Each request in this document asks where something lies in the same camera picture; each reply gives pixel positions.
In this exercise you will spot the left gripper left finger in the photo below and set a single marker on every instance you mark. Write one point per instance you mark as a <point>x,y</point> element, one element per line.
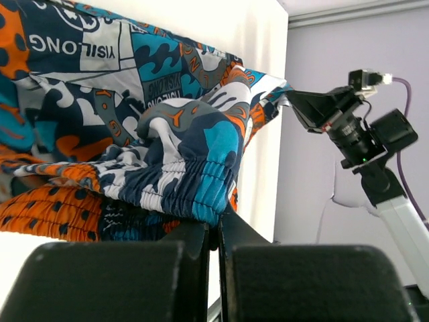
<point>190,271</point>

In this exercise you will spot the right aluminium frame post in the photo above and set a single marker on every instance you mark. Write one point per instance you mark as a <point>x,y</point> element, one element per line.
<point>353,12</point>

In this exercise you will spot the blue orange patterned shorts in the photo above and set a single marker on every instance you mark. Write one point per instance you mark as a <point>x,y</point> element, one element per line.
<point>116,130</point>

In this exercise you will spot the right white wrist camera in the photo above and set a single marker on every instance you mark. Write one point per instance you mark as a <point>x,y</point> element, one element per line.
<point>365,82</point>

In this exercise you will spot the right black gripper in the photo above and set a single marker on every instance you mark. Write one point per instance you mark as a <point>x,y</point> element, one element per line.
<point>358,141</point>

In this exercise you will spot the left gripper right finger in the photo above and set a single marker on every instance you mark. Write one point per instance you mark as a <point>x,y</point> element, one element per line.
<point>239,248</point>

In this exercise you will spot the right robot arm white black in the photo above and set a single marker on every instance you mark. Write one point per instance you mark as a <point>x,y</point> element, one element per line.
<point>395,208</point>

